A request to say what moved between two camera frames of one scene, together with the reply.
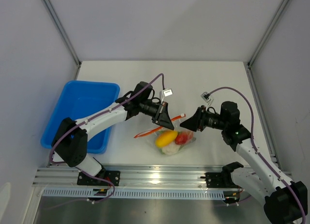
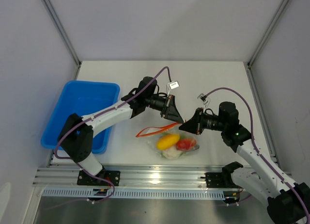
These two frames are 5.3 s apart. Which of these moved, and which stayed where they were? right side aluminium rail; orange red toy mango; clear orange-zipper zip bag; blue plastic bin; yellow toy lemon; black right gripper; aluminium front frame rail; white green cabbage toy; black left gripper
Moved: yellow toy lemon; black left gripper; orange red toy mango; clear orange-zipper zip bag; white green cabbage toy
Stayed: aluminium front frame rail; right side aluminium rail; blue plastic bin; black right gripper
